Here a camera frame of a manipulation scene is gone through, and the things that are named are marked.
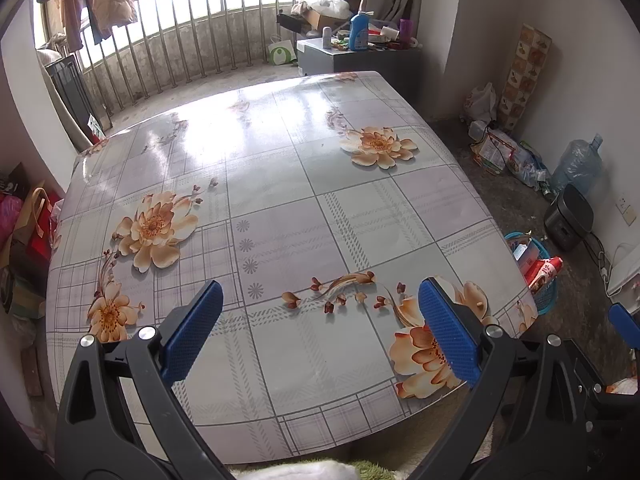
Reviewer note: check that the hanging brown garment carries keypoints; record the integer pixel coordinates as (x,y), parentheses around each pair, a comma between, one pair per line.
(75,0)

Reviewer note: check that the empty bagged water jug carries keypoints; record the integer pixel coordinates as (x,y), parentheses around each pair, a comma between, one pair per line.
(577,160)

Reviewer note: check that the blue detergent bottle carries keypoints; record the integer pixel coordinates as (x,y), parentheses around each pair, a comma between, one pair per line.
(358,32)

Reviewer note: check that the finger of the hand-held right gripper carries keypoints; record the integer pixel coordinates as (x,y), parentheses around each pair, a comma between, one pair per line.
(625,325)
(597,387)

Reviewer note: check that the white green towel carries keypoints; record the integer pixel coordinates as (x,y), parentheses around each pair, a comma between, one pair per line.
(300,471)

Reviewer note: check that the tall patterned box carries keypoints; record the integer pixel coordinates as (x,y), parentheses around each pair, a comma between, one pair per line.
(525,75)

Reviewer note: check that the dark grey cabinet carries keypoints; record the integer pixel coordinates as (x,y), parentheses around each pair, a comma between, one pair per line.
(360,62)

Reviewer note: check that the red gift bag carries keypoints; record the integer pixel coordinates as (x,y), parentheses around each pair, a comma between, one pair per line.
(42,240)

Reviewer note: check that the purple cup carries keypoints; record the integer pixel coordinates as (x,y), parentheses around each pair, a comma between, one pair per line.
(406,31)

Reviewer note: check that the blue plastic mesh basket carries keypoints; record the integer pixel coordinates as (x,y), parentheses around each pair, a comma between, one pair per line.
(547,305)

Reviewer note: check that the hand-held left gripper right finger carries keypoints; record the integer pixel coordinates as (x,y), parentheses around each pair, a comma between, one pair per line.
(447,330)

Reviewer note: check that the black folded rack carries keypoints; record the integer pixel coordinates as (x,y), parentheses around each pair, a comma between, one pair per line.
(70,95)

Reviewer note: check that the floral plaid tablecloth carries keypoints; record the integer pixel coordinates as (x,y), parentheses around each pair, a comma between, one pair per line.
(300,210)

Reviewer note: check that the black rice cooker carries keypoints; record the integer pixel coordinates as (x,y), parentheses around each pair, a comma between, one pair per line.
(570,215)

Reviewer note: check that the metal balcony railing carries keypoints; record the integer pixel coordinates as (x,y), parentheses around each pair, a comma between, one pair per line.
(200,35)

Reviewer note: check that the grey cup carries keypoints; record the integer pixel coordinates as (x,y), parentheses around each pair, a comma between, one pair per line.
(327,37)

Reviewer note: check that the white green paper bag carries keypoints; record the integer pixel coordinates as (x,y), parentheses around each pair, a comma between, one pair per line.
(282,52)

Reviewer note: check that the black box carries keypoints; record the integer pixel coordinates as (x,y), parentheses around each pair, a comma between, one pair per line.
(15,180)

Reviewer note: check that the brown paper bag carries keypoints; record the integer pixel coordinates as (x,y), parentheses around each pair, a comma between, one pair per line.
(27,230)

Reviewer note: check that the white plastic bag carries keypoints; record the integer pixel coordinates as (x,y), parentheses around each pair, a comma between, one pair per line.
(480,102)

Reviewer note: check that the white water dispenser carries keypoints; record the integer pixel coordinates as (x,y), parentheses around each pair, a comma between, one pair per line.
(627,275)

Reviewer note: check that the pink plastic bag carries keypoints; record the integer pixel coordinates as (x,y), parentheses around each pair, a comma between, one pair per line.
(10,220)

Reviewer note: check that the pile of paper packets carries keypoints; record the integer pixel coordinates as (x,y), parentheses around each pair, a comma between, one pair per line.
(500,152)

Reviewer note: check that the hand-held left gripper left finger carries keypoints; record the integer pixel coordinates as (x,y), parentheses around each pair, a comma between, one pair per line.
(192,330)

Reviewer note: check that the cardboard box of clothes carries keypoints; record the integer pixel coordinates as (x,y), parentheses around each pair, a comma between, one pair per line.
(320,5)

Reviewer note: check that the beige wall plate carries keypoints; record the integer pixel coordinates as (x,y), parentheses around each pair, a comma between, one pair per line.
(631,216)

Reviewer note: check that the white wall socket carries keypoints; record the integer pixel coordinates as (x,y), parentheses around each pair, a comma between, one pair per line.
(624,205)

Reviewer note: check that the red white packet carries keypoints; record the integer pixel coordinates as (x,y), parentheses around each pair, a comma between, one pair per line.
(547,272)

